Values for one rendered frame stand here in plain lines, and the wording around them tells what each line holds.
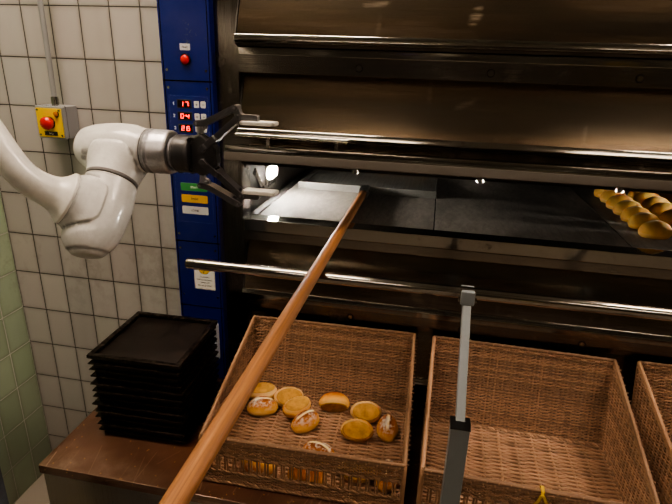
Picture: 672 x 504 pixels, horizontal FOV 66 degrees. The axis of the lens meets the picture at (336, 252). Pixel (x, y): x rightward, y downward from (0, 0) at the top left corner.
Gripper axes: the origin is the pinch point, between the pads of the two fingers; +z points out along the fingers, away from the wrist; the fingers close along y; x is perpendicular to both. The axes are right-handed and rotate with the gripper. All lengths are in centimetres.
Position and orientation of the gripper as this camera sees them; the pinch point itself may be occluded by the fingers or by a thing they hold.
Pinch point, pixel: (271, 159)
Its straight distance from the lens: 105.0
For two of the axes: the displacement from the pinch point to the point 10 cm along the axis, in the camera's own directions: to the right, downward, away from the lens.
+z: 9.8, 1.0, -1.7
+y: -0.3, 9.4, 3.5
